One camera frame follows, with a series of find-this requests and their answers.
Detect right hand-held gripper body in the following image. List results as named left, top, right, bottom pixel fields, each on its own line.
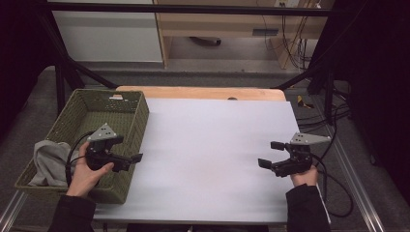
left=271, top=131, right=332, bottom=178

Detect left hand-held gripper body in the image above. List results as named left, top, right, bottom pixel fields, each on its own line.
left=84, top=122, right=132, bottom=173

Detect green woven basket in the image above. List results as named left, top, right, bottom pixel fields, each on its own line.
left=14, top=88, right=150, bottom=205

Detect grey cloth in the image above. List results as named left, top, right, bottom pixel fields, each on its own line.
left=27, top=139, right=81, bottom=188

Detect person's right hand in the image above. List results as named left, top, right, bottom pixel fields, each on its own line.
left=290, top=164, right=320, bottom=188

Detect person's left hand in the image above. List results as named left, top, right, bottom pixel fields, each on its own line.
left=66, top=141, right=115, bottom=199

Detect yellow and black tool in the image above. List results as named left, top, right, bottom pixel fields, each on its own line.
left=296, top=95, right=315, bottom=109

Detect white board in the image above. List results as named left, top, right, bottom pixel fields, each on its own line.
left=93, top=98, right=310, bottom=224

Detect wooden table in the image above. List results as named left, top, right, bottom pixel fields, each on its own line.
left=115, top=85, right=287, bottom=102

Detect black curtain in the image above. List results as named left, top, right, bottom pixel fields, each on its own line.
left=0, top=0, right=59, bottom=143
left=308, top=0, right=410, bottom=197

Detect white cabinet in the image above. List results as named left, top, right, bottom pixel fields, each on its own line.
left=46, top=0, right=164, bottom=64

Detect wooden desk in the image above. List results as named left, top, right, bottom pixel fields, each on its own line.
left=153, top=0, right=337, bottom=70

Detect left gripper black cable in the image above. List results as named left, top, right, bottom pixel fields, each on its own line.
left=65, top=130, right=95, bottom=188

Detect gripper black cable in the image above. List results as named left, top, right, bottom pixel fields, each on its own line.
left=310, top=105, right=354, bottom=218
left=65, top=130, right=95, bottom=188

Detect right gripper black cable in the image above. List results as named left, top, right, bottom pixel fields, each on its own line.
left=310, top=105, right=354, bottom=218

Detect black floor cables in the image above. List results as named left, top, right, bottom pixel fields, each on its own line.
left=295, top=80, right=352, bottom=133

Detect black metal frame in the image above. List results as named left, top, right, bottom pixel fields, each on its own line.
left=38, top=0, right=352, bottom=114

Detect bundle of hanging cables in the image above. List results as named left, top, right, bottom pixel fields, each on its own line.
left=255, top=0, right=323, bottom=71

